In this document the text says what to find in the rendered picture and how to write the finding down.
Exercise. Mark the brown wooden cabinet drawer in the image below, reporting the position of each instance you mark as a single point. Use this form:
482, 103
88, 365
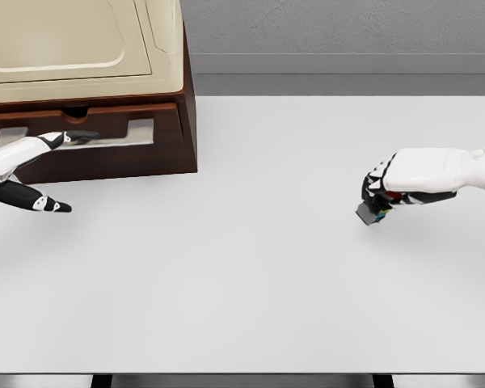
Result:
113, 115

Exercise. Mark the brown wooden cabinet cream top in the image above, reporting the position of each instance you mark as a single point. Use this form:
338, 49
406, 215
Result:
105, 48

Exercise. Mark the grey switch with coloured buttons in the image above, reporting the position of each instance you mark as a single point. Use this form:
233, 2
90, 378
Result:
367, 214

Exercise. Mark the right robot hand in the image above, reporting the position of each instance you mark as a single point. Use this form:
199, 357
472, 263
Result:
424, 169

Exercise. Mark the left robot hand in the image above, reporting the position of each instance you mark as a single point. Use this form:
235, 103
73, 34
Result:
12, 151

